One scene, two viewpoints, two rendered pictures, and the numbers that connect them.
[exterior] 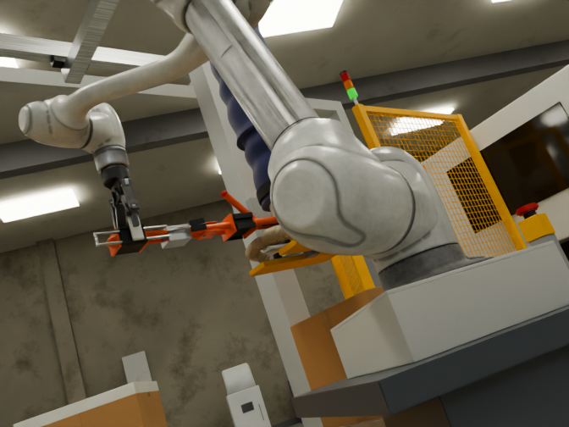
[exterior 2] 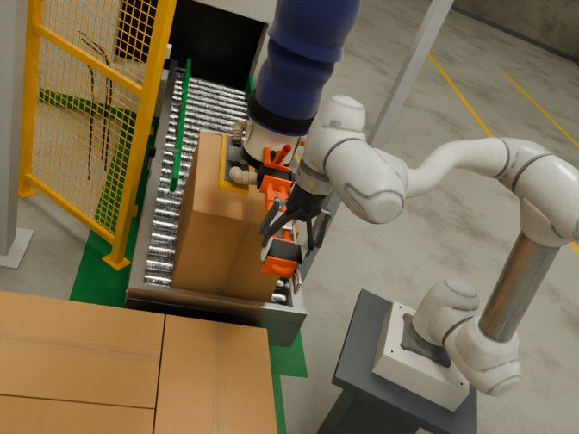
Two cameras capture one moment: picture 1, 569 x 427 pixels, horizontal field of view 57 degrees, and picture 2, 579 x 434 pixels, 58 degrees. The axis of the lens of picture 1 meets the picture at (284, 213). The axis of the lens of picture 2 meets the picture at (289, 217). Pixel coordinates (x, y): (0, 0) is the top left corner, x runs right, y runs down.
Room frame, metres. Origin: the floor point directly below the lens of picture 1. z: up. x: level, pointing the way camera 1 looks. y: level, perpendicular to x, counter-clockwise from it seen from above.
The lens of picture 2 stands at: (0.95, 1.36, 2.03)
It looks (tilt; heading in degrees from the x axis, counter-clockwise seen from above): 33 degrees down; 293
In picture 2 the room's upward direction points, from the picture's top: 22 degrees clockwise
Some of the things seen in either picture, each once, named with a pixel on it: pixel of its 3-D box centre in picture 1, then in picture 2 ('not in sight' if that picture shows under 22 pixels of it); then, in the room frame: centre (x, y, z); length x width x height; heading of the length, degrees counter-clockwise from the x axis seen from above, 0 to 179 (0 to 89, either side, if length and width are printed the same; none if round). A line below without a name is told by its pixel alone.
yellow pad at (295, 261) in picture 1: (295, 257); (235, 158); (1.79, 0.02, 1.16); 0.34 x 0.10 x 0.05; 130
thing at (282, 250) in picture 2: (128, 241); (278, 257); (1.33, 0.42, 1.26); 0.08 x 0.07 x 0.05; 130
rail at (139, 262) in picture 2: not in sight; (158, 151); (2.67, -0.61, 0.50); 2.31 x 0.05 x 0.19; 132
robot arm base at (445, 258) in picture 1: (433, 273); (428, 331); (0.96, -0.22, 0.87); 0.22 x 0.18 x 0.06; 111
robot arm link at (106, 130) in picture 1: (99, 129); (337, 136); (1.32, 0.42, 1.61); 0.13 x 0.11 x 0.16; 147
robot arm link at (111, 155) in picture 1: (112, 163); (316, 176); (1.33, 0.41, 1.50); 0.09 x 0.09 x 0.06
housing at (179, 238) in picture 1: (174, 236); (277, 225); (1.42, 0.32, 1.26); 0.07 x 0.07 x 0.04; 40
